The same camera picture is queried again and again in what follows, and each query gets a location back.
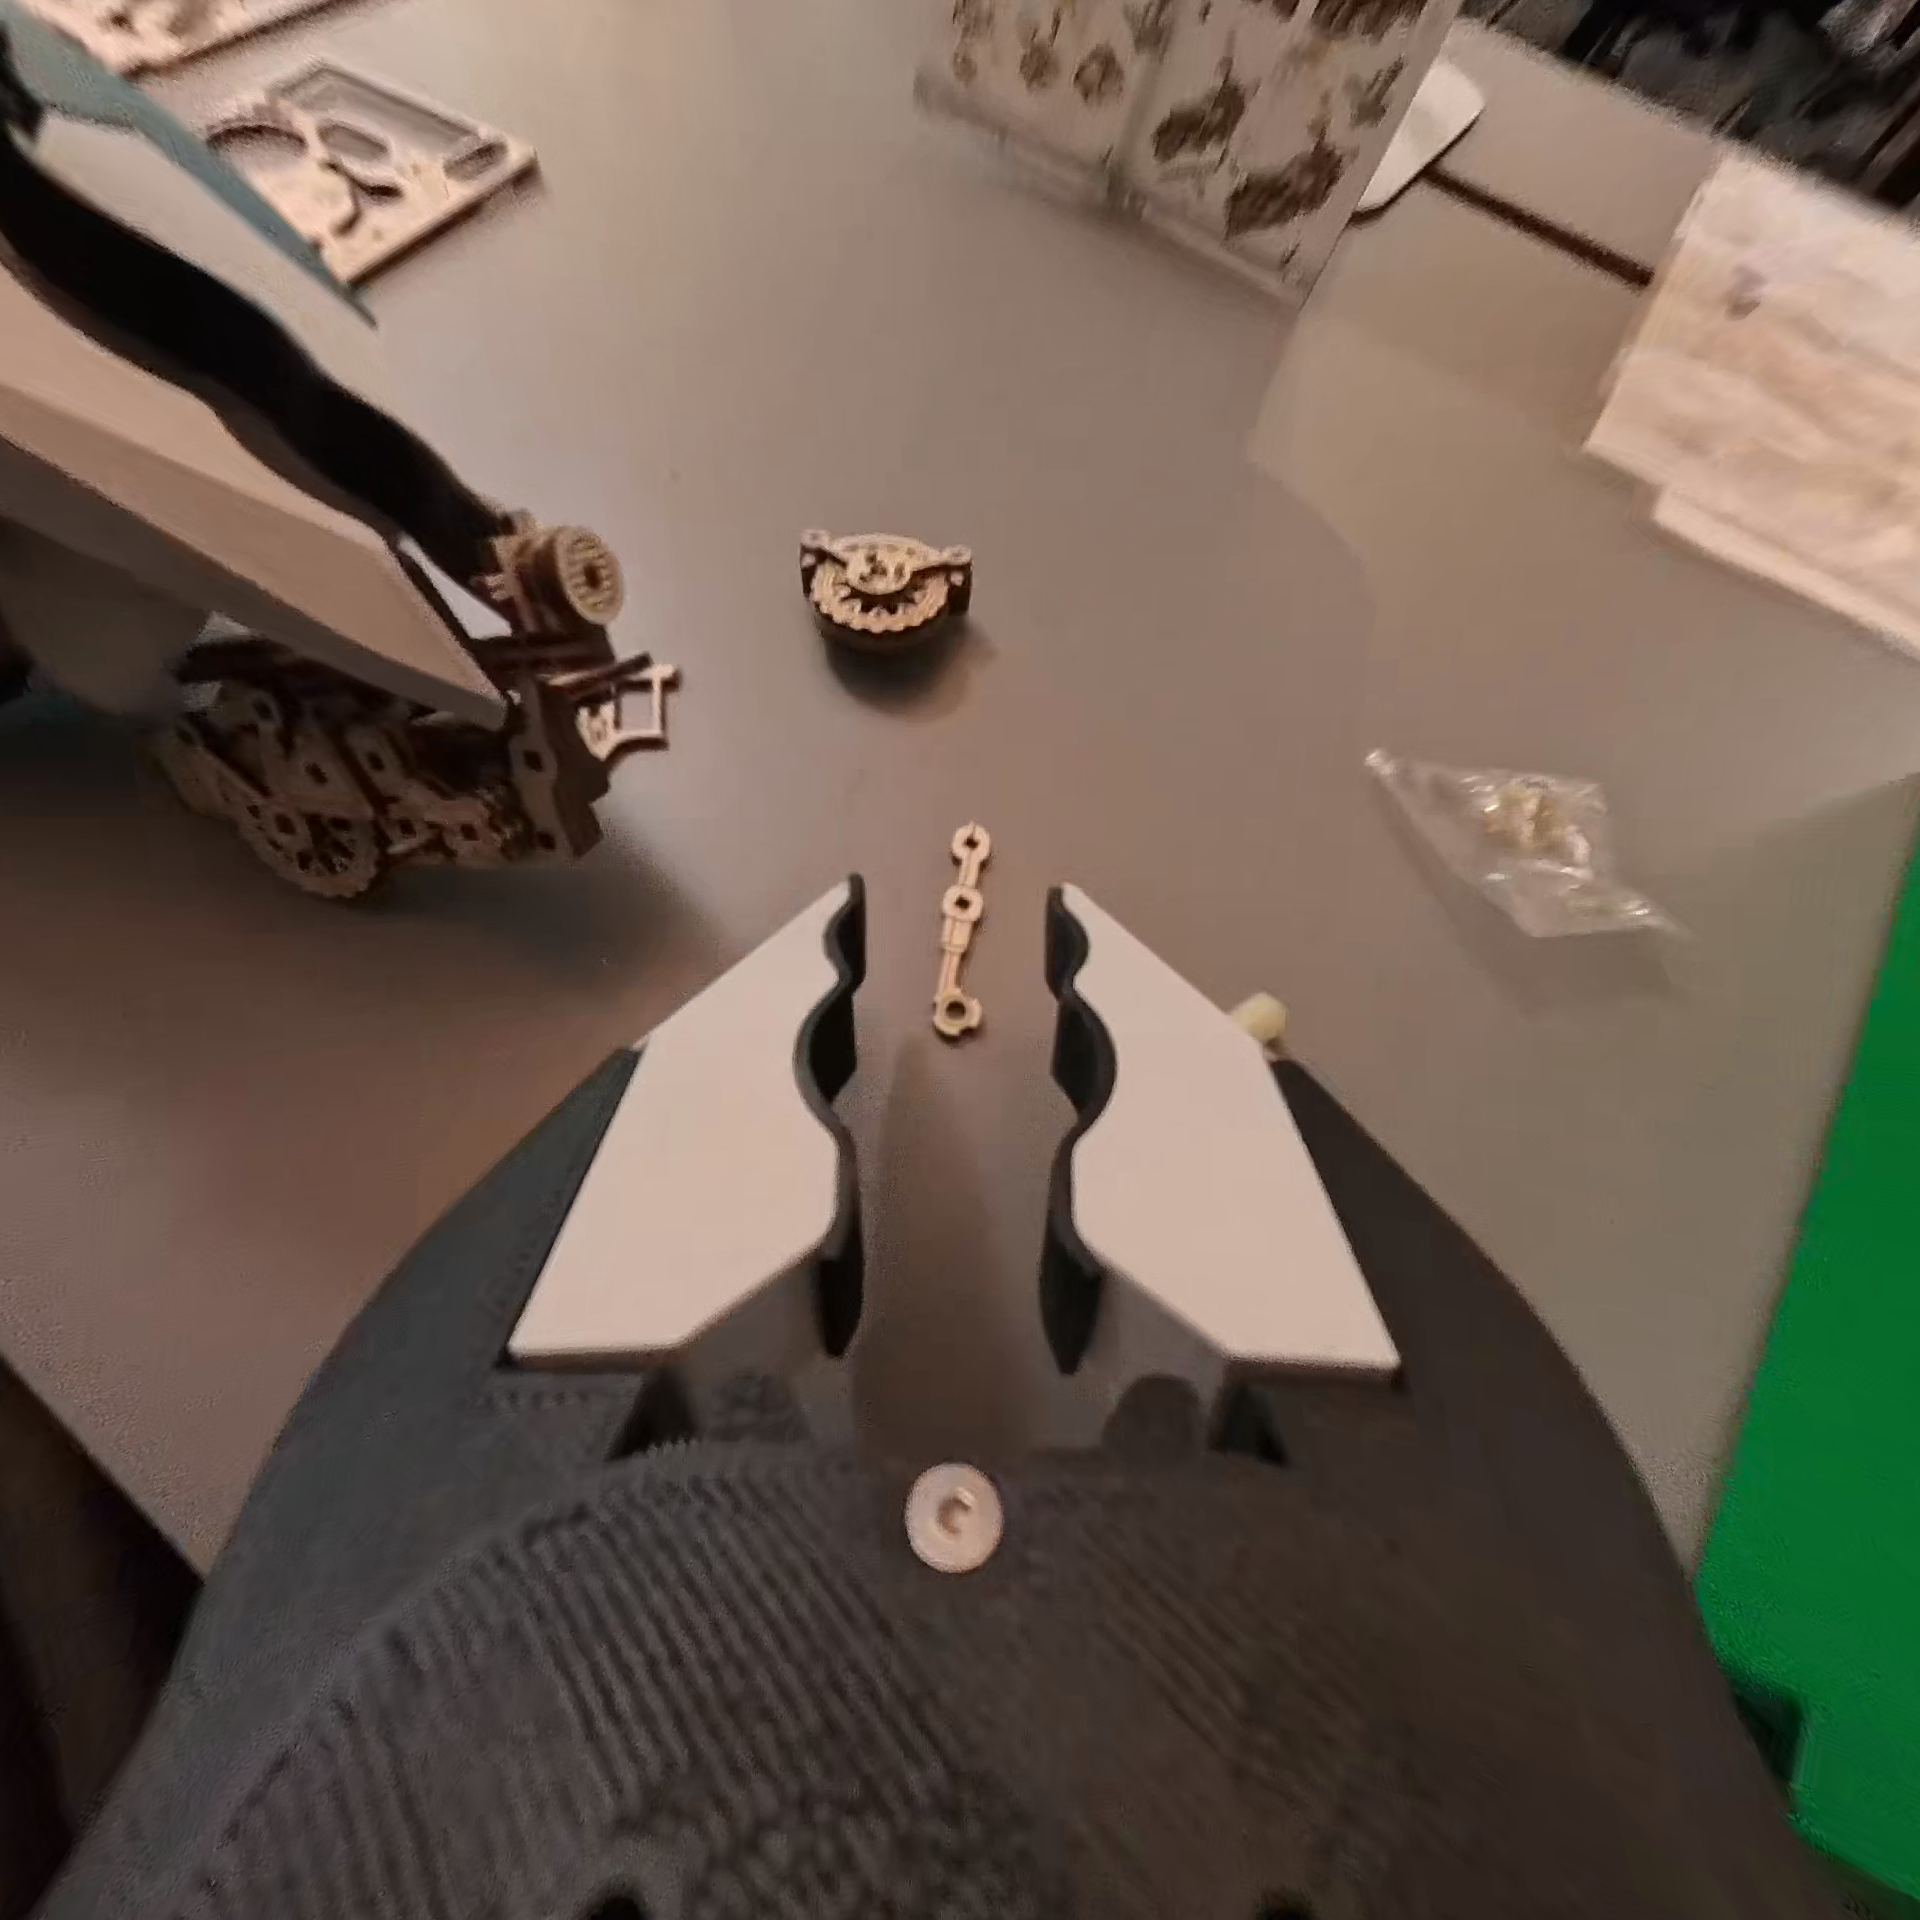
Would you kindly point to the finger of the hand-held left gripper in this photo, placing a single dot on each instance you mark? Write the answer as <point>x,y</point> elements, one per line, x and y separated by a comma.
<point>181,210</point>
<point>181,495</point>

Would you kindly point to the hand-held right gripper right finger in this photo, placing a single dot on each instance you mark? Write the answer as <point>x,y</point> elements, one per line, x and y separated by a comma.
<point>1215,1201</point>

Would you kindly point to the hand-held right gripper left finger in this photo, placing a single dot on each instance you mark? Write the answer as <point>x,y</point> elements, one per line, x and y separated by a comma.
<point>705,1184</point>

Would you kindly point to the wooden link piece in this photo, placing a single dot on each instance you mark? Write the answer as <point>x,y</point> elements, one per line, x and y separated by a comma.
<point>956,960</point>

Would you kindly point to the wooden motorcycle model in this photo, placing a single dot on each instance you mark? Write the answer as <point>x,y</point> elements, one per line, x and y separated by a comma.
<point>344,794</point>

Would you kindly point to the grey desk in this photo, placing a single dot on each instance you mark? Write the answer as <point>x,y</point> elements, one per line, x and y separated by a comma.
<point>1051,451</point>

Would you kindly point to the small cream cylinder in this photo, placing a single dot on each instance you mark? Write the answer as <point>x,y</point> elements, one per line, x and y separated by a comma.
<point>1263,1016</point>

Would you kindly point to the clear plastic bag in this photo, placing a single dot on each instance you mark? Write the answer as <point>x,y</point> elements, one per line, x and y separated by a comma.
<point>1514,833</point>

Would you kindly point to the wooden wheel assembly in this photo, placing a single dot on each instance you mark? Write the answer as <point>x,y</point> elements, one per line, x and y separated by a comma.
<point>884,592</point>

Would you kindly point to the green plastic crate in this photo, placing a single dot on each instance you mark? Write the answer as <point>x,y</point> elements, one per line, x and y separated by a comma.
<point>1831,1350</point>

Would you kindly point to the light wooden board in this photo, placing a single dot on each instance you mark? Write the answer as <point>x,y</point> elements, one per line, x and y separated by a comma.
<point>1784,390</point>

